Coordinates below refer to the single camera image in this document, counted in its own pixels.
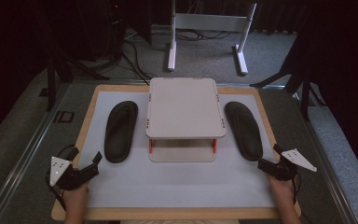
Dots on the black tripod stand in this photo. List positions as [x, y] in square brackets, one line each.
[62, 68]
[298, 77]

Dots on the white table mat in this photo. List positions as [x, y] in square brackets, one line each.
[180, 183]

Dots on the metal rail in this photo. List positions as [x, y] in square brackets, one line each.
[24, 155]
[326, 168]

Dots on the person's left hand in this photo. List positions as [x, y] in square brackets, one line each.
[76, 197]

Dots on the black slipper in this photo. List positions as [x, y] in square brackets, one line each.
[244, 130]
[120, 130]

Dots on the person's right hand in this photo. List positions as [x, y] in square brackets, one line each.
[281, 189]

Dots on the white metal stand frame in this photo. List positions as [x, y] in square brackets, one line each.
[209, 22]

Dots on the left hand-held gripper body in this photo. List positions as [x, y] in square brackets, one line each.
[65, 175]

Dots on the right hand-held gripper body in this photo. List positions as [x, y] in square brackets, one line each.
[289, 163]

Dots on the white shoe rack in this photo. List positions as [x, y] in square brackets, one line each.
[185, 107]

